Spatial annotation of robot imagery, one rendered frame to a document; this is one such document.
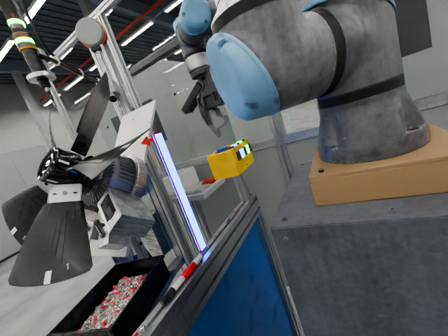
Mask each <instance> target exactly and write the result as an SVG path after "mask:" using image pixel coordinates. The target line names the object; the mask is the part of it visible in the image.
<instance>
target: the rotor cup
mask: <svg viewBox="0 0 448 336"><path fill-rule="evenodd" d="M92 157H94V156H92V155H90V156H87V157H86V158H84V159H82V157H81V156H80V155H78V154H76V153H73V152H70V151H68V150H65V149H62V148H60V147H53V148H51V149H50V150H49V151H48V152H47V153H46V155H45V156H44V158H43V160H42V162H41V164H40V166H39V169H38V172H37V178H38V180H39V181H41V182H44V183H50V184H53V185H63V184H76V183H80V184H82V185H83V194H84V193H86V192H87V191H88V190H89V189H90V188H91V186H92V185H93V184H94V182H95V180H96V178H94V179H93V180H92V179H90V178H89V177H88V176H86V175H84V174H83V173H81V172H79V171H78V170H76V169H75V170H72V171H69V172H66V170H67V169H68V168H71V167H72V165H76V164H78V162H80V161H86V160H88V159H90V158H92ZM59 159H60V160H62V161H66V162H69V165H68V164H65V163H62V162H59ZM48 161H50V164H49V166H48V167H47V166H46V163H47V162H48ZM47 179H48V180H52V181H56V182H58V183H54V182H50V181H46V180H47Z"/></svg>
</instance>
